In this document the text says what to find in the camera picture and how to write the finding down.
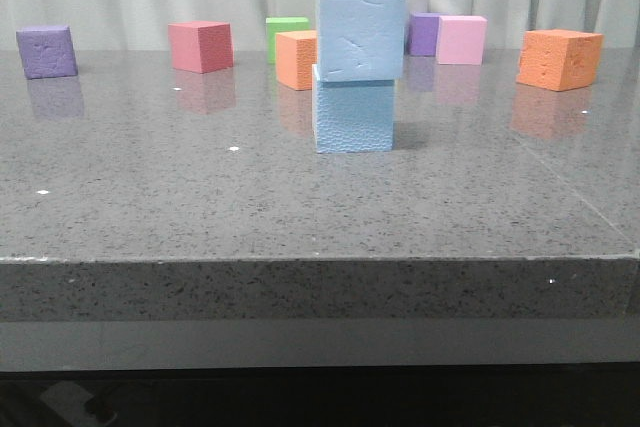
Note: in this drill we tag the orange foam cube centre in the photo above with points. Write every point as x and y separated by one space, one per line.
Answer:
296 52

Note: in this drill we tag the pink foam cube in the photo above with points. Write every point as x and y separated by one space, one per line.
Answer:
461 39

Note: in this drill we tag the light blue foam cube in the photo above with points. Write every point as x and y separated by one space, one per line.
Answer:
360 40
352 116

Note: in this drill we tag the purple foam cube back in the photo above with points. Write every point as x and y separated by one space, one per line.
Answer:
423 33

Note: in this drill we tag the purple foam cube left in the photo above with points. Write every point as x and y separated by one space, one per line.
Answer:
47 51

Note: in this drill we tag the green foam cube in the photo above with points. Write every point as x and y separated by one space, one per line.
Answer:
276 25

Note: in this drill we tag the purple foam cube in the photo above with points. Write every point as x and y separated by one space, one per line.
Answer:
423 33
47 51

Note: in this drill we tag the red foam cube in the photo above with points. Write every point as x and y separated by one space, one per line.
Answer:
201 46

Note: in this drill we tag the orange foam cube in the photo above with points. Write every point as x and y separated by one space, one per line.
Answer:
296 52
559 59

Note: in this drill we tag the orange foam cube right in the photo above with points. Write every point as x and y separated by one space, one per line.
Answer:
559 59

